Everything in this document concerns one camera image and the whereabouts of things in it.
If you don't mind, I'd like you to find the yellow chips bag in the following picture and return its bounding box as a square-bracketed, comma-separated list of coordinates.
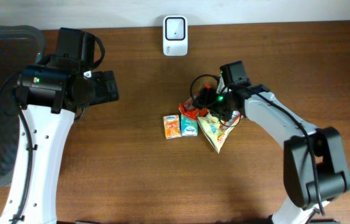
[198, 111, 243, 154]

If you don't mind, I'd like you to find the red snack bag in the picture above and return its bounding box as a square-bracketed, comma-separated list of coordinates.
[178, 97, 210, 121]

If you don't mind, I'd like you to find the teal tissue pack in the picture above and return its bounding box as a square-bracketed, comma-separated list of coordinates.
[180, 114, 198, 137]

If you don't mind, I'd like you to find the orange tissue pack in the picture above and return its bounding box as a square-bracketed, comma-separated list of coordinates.
[163, 114, 182, 139]

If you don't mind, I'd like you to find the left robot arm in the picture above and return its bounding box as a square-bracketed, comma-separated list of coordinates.
[0, 27, 119, 223]

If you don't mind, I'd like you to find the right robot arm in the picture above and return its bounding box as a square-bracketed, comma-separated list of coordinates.
[190, 61, 350, 223]

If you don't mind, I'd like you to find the white barcode scanner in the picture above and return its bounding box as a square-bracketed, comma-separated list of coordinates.
[162, 15, 188, 57]

